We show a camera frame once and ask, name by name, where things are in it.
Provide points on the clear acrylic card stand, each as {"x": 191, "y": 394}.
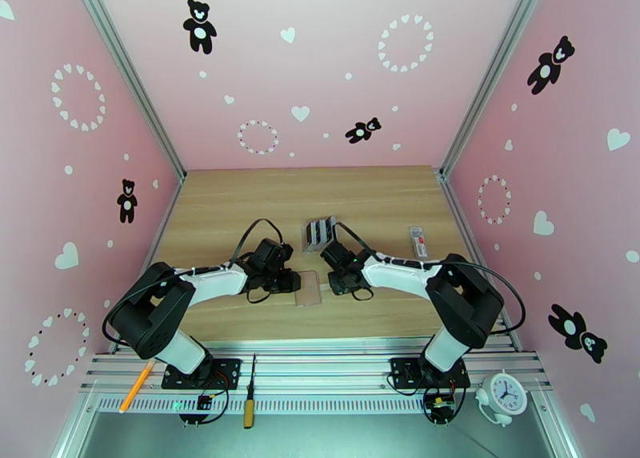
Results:
{"x": 320, "y": 249}

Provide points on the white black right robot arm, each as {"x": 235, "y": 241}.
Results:
{"x": 395, "y": 274}

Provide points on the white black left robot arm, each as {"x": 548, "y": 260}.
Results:
{"x": 215, "y": 281}

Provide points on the dark brown credit card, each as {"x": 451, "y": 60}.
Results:
{"x": 308, "y": 234}

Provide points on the black VIP credit card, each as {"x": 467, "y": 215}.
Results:
{"x": 320, "y": 232}

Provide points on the small black circuit board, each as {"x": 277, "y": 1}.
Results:
{"x": 204, "y": 402}

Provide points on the black yellow power connector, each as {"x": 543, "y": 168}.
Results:
{"x": 440, "y": 406}

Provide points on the orange pencil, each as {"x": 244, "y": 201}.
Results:
{"x": 135, "y": 386}

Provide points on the white alarm clock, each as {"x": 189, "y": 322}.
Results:
{"x": 505, "y": 394}

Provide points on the aluminium front rail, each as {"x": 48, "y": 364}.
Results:
{"x": 325, "y": 371}

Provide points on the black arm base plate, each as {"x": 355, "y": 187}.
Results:
{"x": 227, "y": 369}
{"x": 402, "y": 371}

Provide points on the aluminium table side rail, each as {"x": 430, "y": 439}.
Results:
{"x": 168, "y": 216}
{"x": 459, "y": 211}

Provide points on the aluminium frame post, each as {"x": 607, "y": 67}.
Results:
{"x": 495, "y": 71}
{"x": 130, "y": 76}

